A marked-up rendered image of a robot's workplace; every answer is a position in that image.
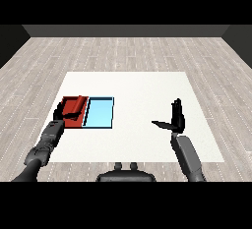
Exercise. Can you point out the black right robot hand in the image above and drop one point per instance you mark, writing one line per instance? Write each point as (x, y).
(177, 118)

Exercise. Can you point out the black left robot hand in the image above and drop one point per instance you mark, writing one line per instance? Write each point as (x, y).
(59, 113)

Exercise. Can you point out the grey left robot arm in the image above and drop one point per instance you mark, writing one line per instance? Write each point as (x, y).
(49, 138)

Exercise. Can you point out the red open box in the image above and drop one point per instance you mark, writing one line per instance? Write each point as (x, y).
(68, 105)

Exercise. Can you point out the red can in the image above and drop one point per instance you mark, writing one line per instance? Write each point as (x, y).
(80, 103)

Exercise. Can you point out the light blue open box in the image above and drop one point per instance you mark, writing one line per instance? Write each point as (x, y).
(99, 112)

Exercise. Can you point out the dark grey robot body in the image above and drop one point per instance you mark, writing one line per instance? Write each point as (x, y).
(126, 176)

